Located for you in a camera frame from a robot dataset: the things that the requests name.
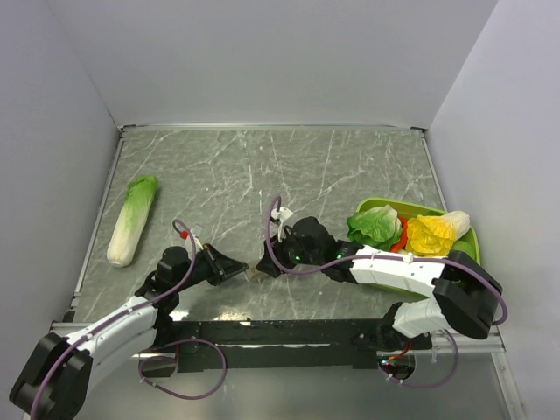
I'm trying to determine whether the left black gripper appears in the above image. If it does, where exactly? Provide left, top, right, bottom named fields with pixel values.
left=174, top=242, right=247, bottom=292

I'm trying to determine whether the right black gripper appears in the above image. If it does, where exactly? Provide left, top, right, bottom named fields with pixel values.
left=255, top=225, right=324, bottom=278

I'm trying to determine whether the beige remote control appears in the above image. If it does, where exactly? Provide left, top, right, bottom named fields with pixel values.
left=245, top=263, right=266, bottom=282

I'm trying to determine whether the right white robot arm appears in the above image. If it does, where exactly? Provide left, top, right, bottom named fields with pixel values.
left=255, top=217, right=504, bottom=349

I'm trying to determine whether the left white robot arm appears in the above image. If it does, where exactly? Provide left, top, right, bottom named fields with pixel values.
left=9, top=244, right=249, bottom=419

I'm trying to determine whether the long napa cabbage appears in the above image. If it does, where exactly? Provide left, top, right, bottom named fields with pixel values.
left=106, top=175, right=158, bottom=267

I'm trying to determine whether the green toy lettuce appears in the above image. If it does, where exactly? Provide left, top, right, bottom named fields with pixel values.
left=346, top=205, right=403, bottom=251

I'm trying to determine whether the red toy pepper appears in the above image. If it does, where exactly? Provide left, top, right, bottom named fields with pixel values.
left=390, top=216, right=408, bottom=253

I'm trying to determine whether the yellow toy cabbage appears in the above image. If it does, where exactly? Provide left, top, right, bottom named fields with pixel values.
left=405, top=211, right=471, bottom=257

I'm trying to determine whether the round green toy vegetable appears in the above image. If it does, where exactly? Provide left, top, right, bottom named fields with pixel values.
left=451, top=240, right=476, bottom=260

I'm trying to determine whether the green plastic basket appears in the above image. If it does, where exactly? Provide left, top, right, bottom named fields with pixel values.
left=350, top=198, right=480, bottom=297

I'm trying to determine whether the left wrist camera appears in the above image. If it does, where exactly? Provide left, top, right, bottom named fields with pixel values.
left=179, top=224, right=204, bottom=253

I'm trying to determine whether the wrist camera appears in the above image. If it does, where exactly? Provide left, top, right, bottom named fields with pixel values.
left=269, top=206, right=294, bottom=235
left=179, top=224, right=204, bottom=253

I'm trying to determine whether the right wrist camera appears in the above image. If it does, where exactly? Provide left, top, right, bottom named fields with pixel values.
left=269, top=206, right=294, bottom=235

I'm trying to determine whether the black base frame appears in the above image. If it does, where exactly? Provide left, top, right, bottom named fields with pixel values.
left=143, top=319, right=432, bottom=373

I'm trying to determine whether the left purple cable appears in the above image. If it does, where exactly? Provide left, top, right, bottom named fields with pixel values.
left=29, top=218, right=228, bottom=420

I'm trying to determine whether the purple cable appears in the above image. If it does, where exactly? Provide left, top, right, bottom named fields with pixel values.
left=29, top=218, right=228, bottom=420
left=264, top=195, right=509, bottom=389

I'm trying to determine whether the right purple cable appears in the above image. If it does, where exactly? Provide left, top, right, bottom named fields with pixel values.
left=264, top=195, right=509, bottom=389

